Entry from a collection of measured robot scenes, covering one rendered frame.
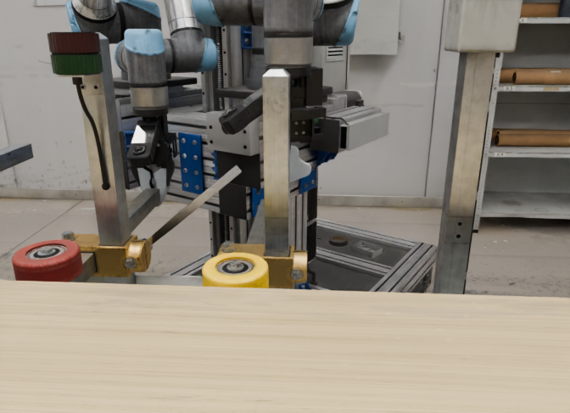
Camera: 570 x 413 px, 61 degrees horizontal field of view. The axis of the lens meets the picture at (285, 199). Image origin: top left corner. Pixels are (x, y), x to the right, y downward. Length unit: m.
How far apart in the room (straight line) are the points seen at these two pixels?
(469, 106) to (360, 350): 0.36
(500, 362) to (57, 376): 0.38
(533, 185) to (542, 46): 0.92
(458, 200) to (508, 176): 2.94
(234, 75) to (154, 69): 0.47
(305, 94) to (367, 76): 2.55
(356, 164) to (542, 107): 1.25
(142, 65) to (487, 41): 0.63
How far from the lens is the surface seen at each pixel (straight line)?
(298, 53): 0.74
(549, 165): 3.73
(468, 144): 0.69
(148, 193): 1.03
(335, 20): 1.20
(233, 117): 0.74
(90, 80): 0.71
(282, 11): 0.74
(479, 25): 0.66
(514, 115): 3.56
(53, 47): 0.67
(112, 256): 0.77
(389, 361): 0.46
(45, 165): 3.95
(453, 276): 0.76
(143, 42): 1.01
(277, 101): 0.66
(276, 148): 0.67
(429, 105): 3.40
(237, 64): 1.45
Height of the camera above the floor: 1.17
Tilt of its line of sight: 19 degrees down
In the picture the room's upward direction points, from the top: straight up
